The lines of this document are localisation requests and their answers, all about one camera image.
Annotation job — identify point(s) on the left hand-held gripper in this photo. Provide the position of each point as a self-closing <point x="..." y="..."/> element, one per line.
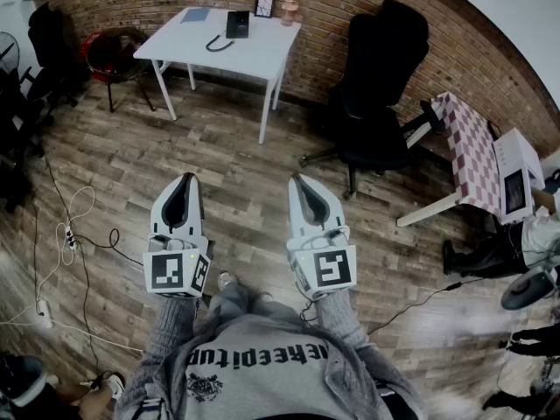
<point x="168" y="274"/>

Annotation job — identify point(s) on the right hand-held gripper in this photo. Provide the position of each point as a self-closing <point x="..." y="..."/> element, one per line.
<point x="330" y="267"/>

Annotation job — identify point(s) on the person's right forearm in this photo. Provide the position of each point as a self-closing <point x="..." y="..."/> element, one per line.
<point x="339" y="317"/>

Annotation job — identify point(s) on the person's left forearm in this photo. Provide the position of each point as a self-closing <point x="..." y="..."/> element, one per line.
<point x="172" y="322"/>

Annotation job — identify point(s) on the person's grey shoe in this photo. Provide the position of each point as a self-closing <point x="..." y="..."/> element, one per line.
<point x="226" y="280"/>

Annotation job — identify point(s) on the person's leg in grey trousers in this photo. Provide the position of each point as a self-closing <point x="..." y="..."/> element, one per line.
<point x="236" y="302"/>

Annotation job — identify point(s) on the white power strip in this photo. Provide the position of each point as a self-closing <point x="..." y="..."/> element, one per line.
<point x="70" y="239"/>

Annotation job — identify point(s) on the black office chair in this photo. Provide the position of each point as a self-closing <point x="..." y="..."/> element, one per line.
<point x="52" y="46"/>
<point x="376" y="103"/>

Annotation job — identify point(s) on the person's torso in grey sweatshirt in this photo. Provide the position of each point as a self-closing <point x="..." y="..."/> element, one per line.
<point x="262" y="374"/>

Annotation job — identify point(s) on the rattan chair with red cushion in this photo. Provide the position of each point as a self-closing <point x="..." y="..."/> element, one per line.
<point x="116" y="59"/>

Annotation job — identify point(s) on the red checkered tablecloth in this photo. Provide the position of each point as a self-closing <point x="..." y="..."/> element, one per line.
<point x="474" y="156"/>

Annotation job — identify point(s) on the black equipment pile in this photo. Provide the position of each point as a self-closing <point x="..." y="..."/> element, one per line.
<point x="17" y="138"/>

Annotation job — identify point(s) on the white square table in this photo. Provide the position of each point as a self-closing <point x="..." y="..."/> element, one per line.
<point x="249" y="53"/>

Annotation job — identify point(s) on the red plastic crate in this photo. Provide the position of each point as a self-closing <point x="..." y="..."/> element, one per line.
<point x="89" y="44"/>

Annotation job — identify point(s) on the blue notebook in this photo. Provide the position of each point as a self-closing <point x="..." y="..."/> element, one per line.
<point x="195" y="16"/>

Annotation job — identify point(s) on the pink bottle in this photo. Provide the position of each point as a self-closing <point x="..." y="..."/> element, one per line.
<point x="289" y="13"/>

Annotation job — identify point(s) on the white microwave oven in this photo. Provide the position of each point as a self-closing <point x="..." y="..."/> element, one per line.
<point x="518" y="169"/>

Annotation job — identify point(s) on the grey round stand base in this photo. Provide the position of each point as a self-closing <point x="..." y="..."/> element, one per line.
<point x="525" y="289"/>

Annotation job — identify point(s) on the black standing fan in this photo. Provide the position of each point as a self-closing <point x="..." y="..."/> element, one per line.
<point x="9" y="53"/>

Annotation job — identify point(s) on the black picture frame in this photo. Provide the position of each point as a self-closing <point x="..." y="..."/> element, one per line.
<point x="265" y="7"/>

